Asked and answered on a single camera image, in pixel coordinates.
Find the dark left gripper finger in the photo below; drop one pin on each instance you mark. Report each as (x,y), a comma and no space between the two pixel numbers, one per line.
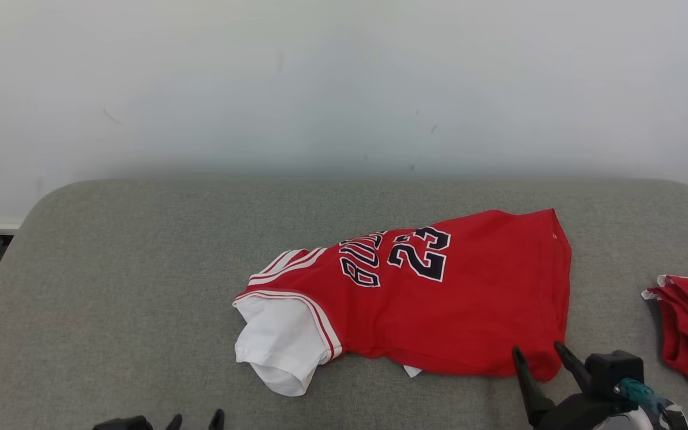
(174,424)
(217,421)

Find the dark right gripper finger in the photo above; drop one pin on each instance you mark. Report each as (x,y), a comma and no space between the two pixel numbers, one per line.
(574,363)
(529,385)

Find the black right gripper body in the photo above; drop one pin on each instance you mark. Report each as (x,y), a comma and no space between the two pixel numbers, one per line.
(577,412)

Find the red basketball jersey number 23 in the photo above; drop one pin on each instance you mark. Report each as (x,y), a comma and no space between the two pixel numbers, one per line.
(475,310)

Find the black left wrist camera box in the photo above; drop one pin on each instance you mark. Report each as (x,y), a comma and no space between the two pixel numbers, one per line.
(123,424)

